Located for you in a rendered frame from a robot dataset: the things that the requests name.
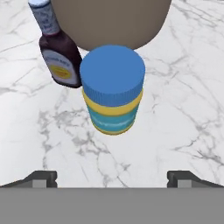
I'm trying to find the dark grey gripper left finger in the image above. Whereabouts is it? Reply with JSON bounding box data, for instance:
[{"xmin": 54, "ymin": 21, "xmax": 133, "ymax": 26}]
[{"xmin": 0, "ymin": 171, "xmax": 59, "ymax": 189}]

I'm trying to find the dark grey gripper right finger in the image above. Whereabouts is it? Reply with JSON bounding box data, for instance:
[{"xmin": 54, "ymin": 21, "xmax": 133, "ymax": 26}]
[{"xmin": 166, "ymin": 171, "xmax": 224, "ymax": 189}]

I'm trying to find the blue-lidded yellow mayonnaise jar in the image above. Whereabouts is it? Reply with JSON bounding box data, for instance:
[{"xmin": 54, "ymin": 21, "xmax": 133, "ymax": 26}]
[{"xmin": 79, "ymin": 45, "xmax": 146, "ymax": 136}]

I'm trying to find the dark brown condiment bottle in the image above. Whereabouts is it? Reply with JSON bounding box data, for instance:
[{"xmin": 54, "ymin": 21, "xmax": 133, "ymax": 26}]
[{"xmin": 28, "ymin": 0, "xmax": 83, "ymax": 89}]

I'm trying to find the tan round bowl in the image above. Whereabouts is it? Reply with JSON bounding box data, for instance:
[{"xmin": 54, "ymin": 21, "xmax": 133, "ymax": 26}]
[{"xmin": 50, "ymin": 0, "xmax": 173, "ymax": 52}]

